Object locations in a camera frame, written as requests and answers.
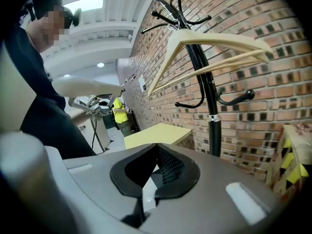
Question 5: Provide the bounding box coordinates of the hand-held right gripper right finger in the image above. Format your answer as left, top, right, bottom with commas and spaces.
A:
150, 143, 201, 200

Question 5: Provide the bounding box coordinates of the silver machine on white stand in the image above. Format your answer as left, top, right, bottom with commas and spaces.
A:
68, 93, 115, 154

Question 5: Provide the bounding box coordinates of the white wall switch plate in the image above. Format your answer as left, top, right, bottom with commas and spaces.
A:
138, 74, 147, 93

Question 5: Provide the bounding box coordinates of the light wooden clothes hanger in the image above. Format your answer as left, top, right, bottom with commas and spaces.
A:
147, 20, 274, 98

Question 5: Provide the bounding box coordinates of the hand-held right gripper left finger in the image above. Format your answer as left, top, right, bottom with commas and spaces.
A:
109, 143, 157, 197

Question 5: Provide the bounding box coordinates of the wooden shelf with yellow tape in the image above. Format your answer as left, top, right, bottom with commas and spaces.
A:
265, 124, 311, 197

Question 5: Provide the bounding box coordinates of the pale yellow table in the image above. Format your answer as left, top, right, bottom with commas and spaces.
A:
124, 123, 193, 150

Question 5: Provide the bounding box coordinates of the black cable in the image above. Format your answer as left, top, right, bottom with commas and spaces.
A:
91, 119, 98, 149

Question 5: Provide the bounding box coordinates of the rectangular ceiling light panel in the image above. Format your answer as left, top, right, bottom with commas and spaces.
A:
62, 0, 105, 11

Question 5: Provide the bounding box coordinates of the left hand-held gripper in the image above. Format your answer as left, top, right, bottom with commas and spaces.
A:
120, 74, 137, 93

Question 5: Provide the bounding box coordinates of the black metal coat rack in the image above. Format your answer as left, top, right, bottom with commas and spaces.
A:
133, 0, 255, 158

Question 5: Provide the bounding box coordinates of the person's dark clothing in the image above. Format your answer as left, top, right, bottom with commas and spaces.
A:
2, 24, 97, 159

